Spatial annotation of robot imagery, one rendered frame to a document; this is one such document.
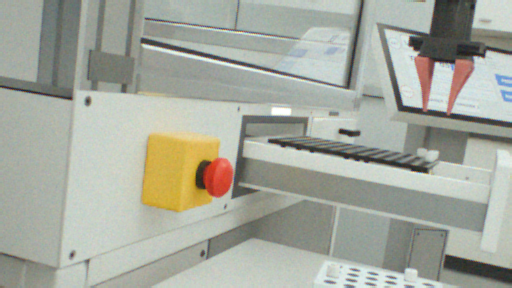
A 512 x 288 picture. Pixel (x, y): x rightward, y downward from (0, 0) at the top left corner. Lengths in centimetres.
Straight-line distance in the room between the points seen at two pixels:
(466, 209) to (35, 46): 49
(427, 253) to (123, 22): 147
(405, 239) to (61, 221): 142
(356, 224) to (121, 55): 214
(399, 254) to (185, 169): 134
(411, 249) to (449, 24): 109
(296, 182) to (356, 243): 186
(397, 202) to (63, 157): 41
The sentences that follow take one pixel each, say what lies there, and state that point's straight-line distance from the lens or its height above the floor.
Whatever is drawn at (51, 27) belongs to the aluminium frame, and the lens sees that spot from 52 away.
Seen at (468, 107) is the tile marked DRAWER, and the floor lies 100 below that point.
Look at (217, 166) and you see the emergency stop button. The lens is 58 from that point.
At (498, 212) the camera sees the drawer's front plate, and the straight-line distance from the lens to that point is 72.
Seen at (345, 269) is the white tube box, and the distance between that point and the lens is 62.
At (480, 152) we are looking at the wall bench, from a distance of 381.
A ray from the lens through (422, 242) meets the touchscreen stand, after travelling 186.
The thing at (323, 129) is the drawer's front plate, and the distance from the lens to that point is 109.
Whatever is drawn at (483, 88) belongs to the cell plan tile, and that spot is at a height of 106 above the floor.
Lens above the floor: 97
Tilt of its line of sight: 8 degrees down
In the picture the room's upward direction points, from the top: 9 degrees clockwise
